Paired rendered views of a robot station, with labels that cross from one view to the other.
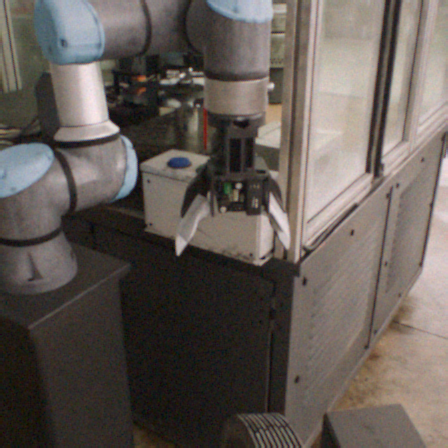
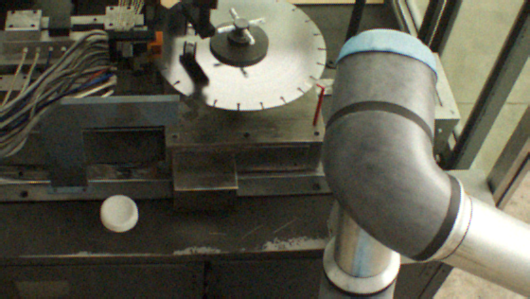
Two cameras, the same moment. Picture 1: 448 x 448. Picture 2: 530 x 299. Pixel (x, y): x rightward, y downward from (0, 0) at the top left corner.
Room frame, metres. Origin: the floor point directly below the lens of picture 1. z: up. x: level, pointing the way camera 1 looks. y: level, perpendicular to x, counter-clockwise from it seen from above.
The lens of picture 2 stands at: (0.75, 0.77, 1.91)
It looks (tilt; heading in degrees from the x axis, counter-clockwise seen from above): 52 degrees down; 311
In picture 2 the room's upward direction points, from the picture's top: 11 degrees clockwise
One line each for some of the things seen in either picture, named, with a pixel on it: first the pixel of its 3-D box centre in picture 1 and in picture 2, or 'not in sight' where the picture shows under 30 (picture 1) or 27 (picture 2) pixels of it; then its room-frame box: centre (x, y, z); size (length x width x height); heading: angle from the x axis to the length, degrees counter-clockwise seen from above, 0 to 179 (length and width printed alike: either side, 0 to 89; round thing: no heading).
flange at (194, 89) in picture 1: (185, 86); (239, 38); (1.48, 0.09, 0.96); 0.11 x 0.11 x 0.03
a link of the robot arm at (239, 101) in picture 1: (238, 94); not in sight; (0.67, -0.02, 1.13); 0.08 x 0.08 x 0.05
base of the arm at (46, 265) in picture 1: (31, 249); not in sight; (0.90, 0.34, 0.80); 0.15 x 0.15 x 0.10
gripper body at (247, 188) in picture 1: (236, 161); not in sight; (0.66, -0.02, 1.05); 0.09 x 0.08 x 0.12; 6
